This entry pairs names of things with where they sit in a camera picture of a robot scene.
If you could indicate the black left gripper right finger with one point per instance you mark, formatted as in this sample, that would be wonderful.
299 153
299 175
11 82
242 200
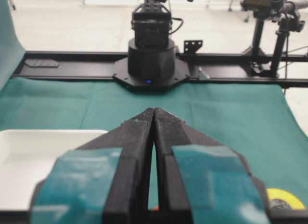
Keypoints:
202 181

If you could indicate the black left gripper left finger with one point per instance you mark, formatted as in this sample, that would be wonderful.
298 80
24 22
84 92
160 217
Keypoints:
105 181

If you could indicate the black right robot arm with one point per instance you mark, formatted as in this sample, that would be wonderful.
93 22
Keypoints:
151 60

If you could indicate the yellow tape roll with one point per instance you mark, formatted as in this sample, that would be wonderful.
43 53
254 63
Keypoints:
283 200

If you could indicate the white plastic case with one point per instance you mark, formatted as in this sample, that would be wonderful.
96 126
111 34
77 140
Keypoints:
26 158

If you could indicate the green table cloth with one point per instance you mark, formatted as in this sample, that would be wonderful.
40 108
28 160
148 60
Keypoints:
253 119

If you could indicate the black table edge rail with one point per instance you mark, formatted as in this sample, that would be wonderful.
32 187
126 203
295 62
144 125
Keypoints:
195 68

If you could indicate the black camera stand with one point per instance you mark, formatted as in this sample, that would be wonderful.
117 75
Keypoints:
275 20

